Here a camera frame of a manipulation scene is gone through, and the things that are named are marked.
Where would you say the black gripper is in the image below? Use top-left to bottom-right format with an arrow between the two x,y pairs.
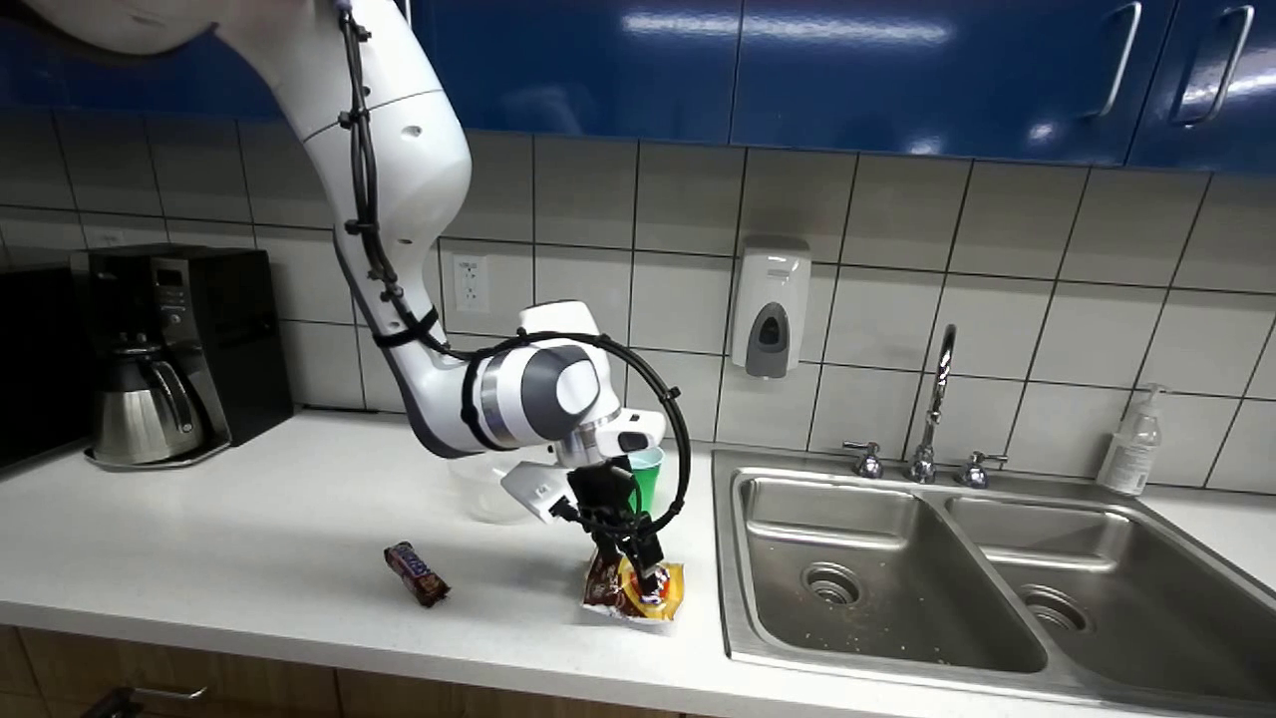
563,457 -> 671,608

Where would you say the red yellow snack packet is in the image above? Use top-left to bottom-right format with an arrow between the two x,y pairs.
577,546 -> 690,631

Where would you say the dark candy bar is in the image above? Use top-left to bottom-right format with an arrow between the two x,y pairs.
381,540 -> 456,616

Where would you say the chrome faucet knob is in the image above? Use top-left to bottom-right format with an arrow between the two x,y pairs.
961,449 -> 1007,492
840,441 -> 894,482

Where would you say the chrome sink faucet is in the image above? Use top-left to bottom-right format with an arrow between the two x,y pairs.
905,318 -> 961,488

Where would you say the stainless steel double sink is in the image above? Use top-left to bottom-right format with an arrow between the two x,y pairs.
710,451 -> 1276,718

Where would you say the black steel coffee maker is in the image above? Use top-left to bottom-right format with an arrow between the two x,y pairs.
81,242 -> 299,476

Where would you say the steel coffee carafe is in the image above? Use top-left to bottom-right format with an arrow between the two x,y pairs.
89,340 -> 216,471

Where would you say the clear soap pump bottle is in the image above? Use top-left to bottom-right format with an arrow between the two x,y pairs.
1094,385 -> 1167,504

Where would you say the black microwave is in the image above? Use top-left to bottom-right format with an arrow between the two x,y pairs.
0,265 -> 101,471

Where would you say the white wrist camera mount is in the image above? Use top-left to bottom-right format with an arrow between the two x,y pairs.
498,458 -> 577,523

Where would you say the white wall soap dispenser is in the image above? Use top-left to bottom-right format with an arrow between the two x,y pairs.
731,237 -> 817,385

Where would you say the white wall outlet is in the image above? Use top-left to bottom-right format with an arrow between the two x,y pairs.
444,249 -> 498,324

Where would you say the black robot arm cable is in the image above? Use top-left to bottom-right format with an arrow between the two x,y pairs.
328,0 -> 696,531

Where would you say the silver drawer handle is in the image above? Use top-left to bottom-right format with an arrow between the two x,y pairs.
83,677 -> 216,718

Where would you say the silver cabinet door handle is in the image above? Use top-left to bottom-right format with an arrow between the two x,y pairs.
1167,4 -> 1258,135
1086,0 -> 1149,127

